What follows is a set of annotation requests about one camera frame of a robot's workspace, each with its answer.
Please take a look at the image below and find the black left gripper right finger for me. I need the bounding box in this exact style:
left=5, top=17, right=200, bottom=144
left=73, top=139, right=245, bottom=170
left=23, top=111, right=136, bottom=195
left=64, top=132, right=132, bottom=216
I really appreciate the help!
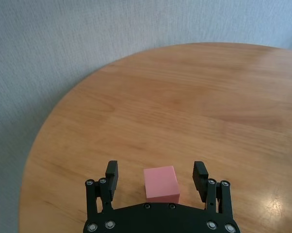
left=192, top=161, right=233, bottom=215

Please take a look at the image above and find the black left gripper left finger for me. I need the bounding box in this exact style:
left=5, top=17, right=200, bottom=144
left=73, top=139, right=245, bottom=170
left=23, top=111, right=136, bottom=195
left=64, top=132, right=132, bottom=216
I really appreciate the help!
left=85, top=160, right=120, bottom=215

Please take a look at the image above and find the pink cube block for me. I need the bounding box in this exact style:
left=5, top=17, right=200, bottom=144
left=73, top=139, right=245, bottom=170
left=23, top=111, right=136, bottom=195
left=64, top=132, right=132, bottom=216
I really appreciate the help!
left=143, top=165, right=181, bottom=203

